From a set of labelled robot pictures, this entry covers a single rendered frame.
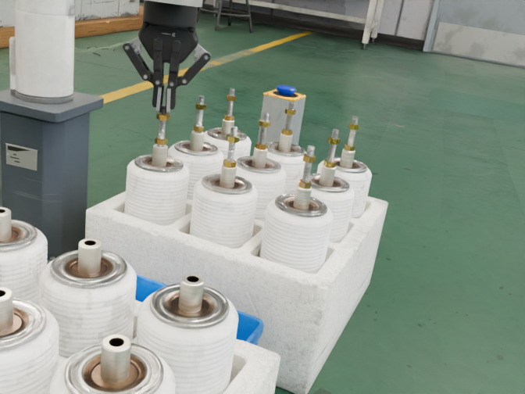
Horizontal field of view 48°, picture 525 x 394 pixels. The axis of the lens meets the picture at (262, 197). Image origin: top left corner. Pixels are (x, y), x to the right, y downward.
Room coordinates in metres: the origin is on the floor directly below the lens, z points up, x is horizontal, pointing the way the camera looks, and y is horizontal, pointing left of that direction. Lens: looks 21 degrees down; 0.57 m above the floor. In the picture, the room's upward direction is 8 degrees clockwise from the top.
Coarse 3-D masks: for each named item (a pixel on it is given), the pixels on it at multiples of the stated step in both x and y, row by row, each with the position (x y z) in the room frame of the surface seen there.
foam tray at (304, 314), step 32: (96, 224) 0.81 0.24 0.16; (128, 224) 0.80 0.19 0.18; (256, 224) 0.86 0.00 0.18; (352, 224) 0.93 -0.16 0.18; (128, 256) 0.79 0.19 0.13; (160, 256) 0.78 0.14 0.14; (192, 256) 0.76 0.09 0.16; (224, 256) 0.74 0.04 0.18; (256, 256) 0.75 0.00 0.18; (352, 256) 0.81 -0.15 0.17; (224, 288) 0.74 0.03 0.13; (256, 288) 0.72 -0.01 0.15; (288, 288) 0.71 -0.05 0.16; (320, 288) 0.69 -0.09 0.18; (352, 288) 0.87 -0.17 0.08; (288, 320) 0.70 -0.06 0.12; (320, 320) 0.69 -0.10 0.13; (288, 352) 0.70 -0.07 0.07; (320, 352) 0.73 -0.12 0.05; (288, 384) 0.70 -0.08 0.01
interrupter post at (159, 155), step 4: (156, 144) 0.88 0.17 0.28; (156, 148) 0.86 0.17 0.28; (160, 148) 0.86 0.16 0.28; (164, 148) 0.87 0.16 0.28; (156, 152) 0.86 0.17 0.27; (160, 152) 0.86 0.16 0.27; (164, 152) 0.87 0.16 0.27; (152, 156) 0.87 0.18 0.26; (156, 156) 0.86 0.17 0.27; (160, 156) 0.86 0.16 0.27; (164, 156) 0.87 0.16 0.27; (152, 160) 0.87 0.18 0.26; (156, 160) 0.86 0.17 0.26; (160, 160) 0.86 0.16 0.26; (164, 160) 0.87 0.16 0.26; (152, 164) 0.87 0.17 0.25; (156, 164) 0.86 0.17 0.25; (160, 164) 0.86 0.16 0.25; (164, 164) 0.87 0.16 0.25
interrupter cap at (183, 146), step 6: (180, 144) 0.98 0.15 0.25; (186, 144) 0.99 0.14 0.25; (204, 144) 1.00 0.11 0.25; (210, 144) 1.01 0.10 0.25; (180, 150) 0.95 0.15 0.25; (186, 150) 0.95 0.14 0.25; (192, 150) 0.97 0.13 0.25; (204, 150) 0.98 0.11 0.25; (210, 150) 0.97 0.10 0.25; (216, 150) 0.97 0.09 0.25
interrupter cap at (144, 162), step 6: (138, 156) 0.88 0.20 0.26; (144, 156) 0.89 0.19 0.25; (150, 156) 0.89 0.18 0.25; (168, 156) 0.91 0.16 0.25; (138, 162) 0.86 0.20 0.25; (144, 162) 0.86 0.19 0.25; (150, 162) 0.88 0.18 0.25; (168, 162) 0.89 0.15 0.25; (174, 162) 0.88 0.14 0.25; (180, 162) 0.89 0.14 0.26; (144, 168) 0.84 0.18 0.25; (150, 168) 0.84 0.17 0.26; (156, 168) 0.84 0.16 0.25; (162, 168) 0.85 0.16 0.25; (168, 168) 0.85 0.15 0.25; (174, 168) 0.86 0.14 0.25; (180, 168) 0.86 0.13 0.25
